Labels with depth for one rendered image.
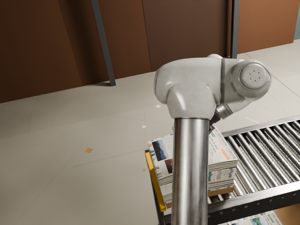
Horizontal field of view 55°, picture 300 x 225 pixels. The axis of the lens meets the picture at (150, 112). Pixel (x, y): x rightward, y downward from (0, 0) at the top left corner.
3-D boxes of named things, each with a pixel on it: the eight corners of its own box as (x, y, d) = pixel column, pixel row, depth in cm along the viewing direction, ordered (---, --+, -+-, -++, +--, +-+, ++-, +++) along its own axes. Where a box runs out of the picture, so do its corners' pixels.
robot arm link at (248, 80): (267, 63, 88) (221, 64, 92) (278, 48, 71) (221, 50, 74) (266, 106, 88) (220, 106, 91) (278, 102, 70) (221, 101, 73)
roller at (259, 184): (260, 198, 151) (261, 192, 148) (224, 141, 189) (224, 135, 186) (269, 195, 151) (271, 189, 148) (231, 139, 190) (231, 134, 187)
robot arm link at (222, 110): (235, 117, 135) (224, 124, 137) (227, 106, 143) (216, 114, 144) (227, 104, 131) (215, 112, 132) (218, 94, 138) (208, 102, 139)
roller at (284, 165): (295, 189, 152) (297, 182, 150) (252, 135, 191) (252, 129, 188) (304, 187, 153) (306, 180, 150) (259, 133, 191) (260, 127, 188)
